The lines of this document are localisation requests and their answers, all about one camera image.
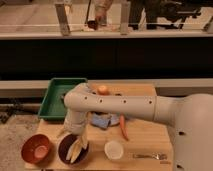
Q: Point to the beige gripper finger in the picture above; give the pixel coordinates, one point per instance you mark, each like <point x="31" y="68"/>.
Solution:
<point x="84" y="140"/>
<point x="61" y="132"/>

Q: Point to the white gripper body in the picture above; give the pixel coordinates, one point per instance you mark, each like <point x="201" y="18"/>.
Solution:
<point x="75" y="122"/>

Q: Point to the silver fork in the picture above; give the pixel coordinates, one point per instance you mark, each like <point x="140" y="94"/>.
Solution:
<point x="153" y="156"/>

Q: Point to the metal post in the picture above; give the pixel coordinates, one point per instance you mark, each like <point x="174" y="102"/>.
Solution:
<point x="62" y="19"/>
<point x="124" y="21"/>

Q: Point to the orange round fruit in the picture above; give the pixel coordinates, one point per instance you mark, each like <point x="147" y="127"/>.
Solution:
<point x="103" y="90"/>

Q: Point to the purple bowl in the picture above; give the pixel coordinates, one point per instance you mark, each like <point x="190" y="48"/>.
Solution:
<point x="64" y="146"/>

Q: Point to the person in background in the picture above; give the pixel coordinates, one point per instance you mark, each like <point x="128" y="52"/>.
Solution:
<point x="101" y="8"/>

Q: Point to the white cup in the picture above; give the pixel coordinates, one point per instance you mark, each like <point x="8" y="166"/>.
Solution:
<point x="113" y="150"/>

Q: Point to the black machine in background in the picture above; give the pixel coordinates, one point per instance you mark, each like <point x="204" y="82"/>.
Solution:
<point x="175" y="11"/>

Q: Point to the green plastic tray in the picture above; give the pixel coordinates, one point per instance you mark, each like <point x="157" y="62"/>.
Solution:
<point x="52" y="108"/>

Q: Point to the orange carrot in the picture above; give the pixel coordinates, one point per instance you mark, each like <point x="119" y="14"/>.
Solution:
<point x="122" y="127"/>

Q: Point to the blue cloth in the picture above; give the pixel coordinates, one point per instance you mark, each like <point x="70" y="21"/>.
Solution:
<point x="104" y="121"/>

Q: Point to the wooden board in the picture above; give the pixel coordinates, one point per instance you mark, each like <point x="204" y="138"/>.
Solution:
<point x="145" y="138"/>

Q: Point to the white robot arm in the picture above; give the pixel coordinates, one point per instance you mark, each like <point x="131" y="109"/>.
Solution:
<point x="190" y="116"/>

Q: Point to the left metal post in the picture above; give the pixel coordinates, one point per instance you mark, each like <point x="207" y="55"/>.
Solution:
<point x="62" y="19"/>

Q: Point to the red orange bowl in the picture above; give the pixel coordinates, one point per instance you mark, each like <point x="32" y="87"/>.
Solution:
<point x="35" y="149"/>

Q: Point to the right metal post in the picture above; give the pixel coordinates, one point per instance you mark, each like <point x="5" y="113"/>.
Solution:
<point x="124" y="21"/>

